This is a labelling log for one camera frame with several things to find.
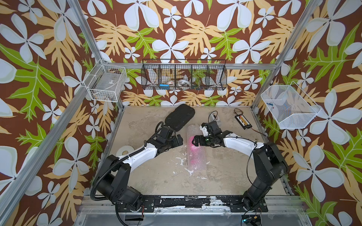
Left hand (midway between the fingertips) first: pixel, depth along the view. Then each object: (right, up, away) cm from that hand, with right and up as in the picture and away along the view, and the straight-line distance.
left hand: (178, 139), depth 89 cm
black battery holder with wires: (+51, +12, +21) cm, 56 cm away
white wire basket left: (-45, +36, -3) cm, 57 cm away
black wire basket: (+6, +45, +8) cm, 46 cm away
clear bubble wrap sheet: (+10, +6, +6) cm, 13 cm away
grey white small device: (+27, +15, +19) cm, 36 cm away
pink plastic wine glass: (+11, -8, -3) cm, 14 cm away
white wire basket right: (+67, +21, -7) cm, 70 cm away
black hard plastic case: (-2, +13, +19) cm, 23 cm away
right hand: (+12, -2, +3) cm, 12 cm away
